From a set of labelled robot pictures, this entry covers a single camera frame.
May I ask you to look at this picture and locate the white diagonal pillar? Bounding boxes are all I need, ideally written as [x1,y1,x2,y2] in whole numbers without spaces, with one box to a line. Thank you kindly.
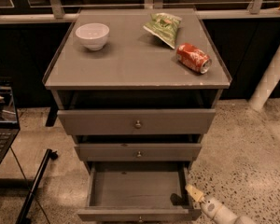
[249,45,280,111]

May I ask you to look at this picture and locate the black laptop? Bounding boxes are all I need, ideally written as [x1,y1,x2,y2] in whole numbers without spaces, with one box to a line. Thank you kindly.
[0,77,20,164]

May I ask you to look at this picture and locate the white ceramic bowl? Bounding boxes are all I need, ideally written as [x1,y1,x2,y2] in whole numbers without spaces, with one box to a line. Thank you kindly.
[76,23,109,50]

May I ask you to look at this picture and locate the black cable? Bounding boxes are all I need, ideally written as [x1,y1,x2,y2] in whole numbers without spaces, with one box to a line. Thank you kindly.
[9,147,51,224]

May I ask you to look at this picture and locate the black stand leg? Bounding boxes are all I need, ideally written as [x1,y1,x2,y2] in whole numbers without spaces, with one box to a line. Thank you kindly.
[16,149,58,224]

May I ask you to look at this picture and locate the metal window railing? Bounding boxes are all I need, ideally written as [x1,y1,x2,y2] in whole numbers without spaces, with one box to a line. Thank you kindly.
[0,0,280,24]

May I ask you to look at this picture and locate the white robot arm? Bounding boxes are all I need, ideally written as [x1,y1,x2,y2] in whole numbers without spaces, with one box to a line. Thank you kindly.
[185,184,257,224]

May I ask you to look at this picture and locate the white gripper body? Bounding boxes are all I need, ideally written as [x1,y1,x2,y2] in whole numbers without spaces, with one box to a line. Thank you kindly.
[201,196,237,224]

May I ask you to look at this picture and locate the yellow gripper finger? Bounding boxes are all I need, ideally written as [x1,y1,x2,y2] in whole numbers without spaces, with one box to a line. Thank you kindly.
[185,184,205,203]

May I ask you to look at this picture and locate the grey middle drawer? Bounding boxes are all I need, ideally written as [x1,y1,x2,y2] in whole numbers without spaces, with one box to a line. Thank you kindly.
[75,143,202,161]

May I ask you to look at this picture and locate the red soda can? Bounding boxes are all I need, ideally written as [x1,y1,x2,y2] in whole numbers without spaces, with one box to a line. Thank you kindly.
[176,43,212,74]

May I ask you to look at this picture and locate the green chip bag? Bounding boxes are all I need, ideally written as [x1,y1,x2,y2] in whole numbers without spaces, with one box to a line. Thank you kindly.
[143,13,182,49]

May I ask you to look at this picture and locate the grey bottom drawer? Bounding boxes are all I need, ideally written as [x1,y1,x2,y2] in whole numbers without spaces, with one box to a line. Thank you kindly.
[77,161,201,223]

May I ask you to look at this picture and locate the grey drawer cabinet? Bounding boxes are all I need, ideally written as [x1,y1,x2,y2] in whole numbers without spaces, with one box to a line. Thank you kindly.
[42,7,233,183]

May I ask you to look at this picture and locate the grey drawer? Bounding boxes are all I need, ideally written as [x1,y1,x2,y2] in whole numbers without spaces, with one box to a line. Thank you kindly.
[58,109,216,135]
[75,143,202,161]
[77,161,201,223]

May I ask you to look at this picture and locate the grey top drawer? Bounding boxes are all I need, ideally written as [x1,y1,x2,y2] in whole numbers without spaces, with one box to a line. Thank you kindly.
[58,109,216,135]

